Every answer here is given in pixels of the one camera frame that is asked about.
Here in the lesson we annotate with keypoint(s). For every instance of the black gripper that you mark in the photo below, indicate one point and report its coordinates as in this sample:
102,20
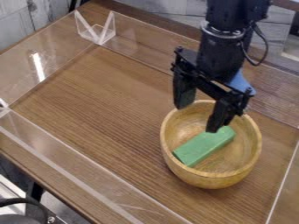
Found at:
212,70

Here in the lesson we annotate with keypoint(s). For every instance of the green rectangular block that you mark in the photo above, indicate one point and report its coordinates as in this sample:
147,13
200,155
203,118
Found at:
200,146

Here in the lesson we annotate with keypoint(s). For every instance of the brown wooden bowl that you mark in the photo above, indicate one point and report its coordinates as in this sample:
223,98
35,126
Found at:
230,163

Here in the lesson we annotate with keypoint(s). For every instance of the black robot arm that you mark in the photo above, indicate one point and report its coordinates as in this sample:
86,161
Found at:
231,13

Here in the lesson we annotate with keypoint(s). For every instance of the black metal table leg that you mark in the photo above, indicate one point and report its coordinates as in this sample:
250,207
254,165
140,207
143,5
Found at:
36,192

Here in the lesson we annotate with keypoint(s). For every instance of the clear acrylic corner bracket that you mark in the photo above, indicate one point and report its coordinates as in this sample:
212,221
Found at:
99,34

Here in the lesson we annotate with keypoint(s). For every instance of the clear acrylic barrier wall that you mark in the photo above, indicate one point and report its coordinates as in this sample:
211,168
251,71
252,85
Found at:
83,111

